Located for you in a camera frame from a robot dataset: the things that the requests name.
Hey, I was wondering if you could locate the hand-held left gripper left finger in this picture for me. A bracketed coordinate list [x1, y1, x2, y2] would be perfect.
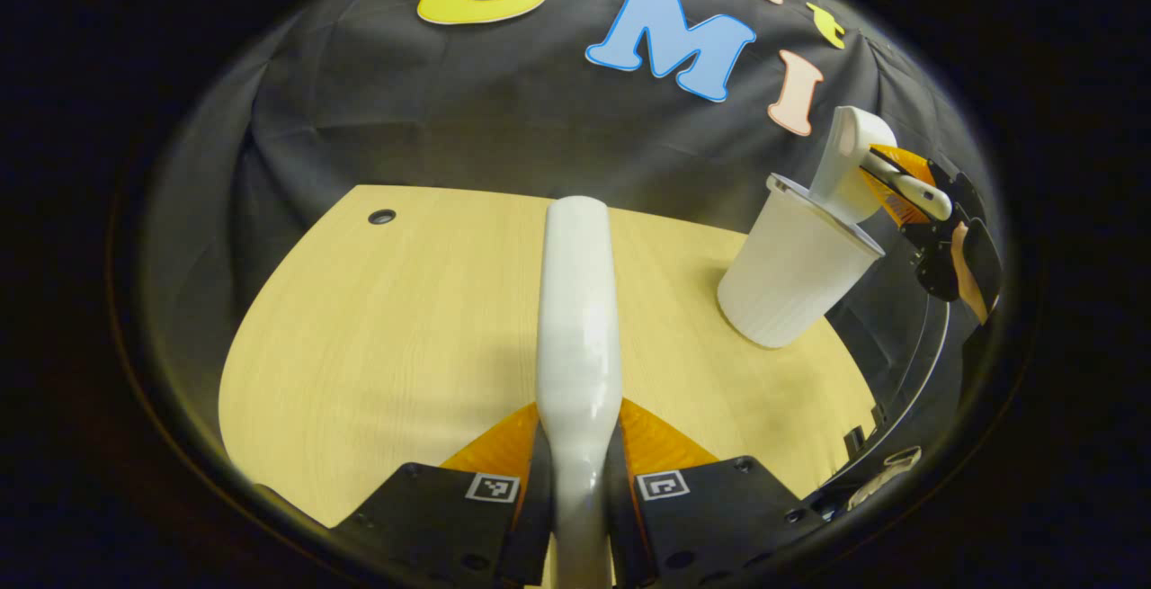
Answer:
[331, 402, 555, 589]

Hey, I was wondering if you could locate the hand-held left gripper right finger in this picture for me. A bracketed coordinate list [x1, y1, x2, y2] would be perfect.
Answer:
[604, 397, 825, 589]

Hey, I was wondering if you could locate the silver metal dustpan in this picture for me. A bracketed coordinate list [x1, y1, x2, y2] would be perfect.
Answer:
[808, 105, 954, 227]

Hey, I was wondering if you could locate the white ribbed garbage bin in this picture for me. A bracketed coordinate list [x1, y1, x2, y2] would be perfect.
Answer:
[717, 172, 887, 350]

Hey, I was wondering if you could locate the small white broom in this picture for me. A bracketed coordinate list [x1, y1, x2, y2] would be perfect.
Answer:
[536, 195, 625, 589]

